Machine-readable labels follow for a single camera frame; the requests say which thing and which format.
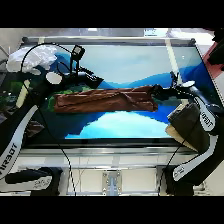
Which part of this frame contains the silver frame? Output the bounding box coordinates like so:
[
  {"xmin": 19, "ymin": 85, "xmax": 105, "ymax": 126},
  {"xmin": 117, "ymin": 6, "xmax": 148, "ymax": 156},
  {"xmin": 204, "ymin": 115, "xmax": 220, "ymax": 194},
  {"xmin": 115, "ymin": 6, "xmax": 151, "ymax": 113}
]
[{"xmin": 13, "ymin": 34, "xmax": 214, "ymax": 197}]

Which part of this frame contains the black cable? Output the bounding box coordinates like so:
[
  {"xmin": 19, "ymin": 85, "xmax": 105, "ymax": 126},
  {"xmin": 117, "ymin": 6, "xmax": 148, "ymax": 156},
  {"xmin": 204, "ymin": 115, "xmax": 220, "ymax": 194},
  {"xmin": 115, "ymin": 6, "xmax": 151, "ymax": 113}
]
[
  {"xmin": 20, "ymin": 42, "xmax": 78, "ymax": 197},
  {"xmin": 157, "ymin": 111, "xmax": 202, "ymax": 197}
]

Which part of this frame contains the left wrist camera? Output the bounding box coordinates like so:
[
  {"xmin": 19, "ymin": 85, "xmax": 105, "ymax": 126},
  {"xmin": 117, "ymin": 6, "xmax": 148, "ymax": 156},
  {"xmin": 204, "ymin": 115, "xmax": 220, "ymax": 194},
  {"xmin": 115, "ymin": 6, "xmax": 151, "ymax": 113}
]
[{"xmin": 70, "ymin": 44, "xmax": 86, "ymax": 76}]

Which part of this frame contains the beige garment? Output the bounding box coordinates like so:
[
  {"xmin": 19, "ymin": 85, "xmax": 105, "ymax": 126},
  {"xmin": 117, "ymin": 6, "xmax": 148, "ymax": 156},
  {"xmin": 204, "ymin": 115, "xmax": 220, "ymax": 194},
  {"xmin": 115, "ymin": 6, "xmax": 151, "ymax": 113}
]
[{"xmin": 165, "ymin": 123, "xmax": 198, "ymax": 154}]

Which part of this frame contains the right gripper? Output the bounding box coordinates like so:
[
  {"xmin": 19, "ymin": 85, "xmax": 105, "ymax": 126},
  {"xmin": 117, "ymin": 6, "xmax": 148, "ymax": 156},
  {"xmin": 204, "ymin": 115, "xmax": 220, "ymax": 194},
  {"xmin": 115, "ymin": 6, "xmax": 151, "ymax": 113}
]
[{"xmin": 152, "ymin": 85, "xmax": 173, "ymax": 101}]

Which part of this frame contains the brown shirt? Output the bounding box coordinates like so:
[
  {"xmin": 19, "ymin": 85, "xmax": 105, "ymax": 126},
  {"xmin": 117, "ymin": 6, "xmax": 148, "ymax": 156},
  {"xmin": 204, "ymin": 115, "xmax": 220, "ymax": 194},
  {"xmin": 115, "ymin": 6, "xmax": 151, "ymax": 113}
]
[{"xmin": 53, "ymin": 84, "xmax": 162, "ymax": 115}]

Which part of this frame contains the white garment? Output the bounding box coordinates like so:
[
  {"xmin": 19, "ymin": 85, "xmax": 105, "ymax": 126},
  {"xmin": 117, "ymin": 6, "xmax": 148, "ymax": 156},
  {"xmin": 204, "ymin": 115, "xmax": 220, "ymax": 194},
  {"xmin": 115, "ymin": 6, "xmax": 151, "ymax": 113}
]
[{"xmin": 5, "ymin": 44, "xmax": 60, "ymax": 75}]

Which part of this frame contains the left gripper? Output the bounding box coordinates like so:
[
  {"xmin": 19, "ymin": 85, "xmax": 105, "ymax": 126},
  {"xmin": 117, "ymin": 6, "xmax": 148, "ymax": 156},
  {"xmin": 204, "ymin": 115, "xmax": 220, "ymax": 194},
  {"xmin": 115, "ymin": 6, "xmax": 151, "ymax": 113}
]
[{"xmin": 77, "ymin": 71, "xmax": 104, "ymax": 89}]

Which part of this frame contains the dark grey garment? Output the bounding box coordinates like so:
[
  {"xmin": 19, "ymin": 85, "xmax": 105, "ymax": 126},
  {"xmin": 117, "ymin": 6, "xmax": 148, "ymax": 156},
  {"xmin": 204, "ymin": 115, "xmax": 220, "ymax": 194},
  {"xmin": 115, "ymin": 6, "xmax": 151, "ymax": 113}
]
[{"xmin": 166, "ymin": 102, "xmax": 209, "ymax": 152}]

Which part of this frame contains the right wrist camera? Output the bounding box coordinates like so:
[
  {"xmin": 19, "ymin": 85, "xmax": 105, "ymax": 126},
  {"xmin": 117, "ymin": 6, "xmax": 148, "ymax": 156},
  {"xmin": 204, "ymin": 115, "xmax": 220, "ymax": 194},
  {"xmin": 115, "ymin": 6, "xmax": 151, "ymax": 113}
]
[{"xmin": 169, "ymin": 70, "xmax": 181, "ymax": 89}]

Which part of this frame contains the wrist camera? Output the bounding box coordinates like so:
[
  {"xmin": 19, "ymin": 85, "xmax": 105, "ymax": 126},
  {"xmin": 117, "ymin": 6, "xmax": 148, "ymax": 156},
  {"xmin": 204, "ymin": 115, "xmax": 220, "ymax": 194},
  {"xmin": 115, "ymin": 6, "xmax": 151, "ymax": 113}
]
[
  {"xmin": 169, "ymin": 70, "xmax": 181, "ymax": 89},
  {"xmin": 70, "ymin": 44, "xmax": 86, "ymax": 76}
]

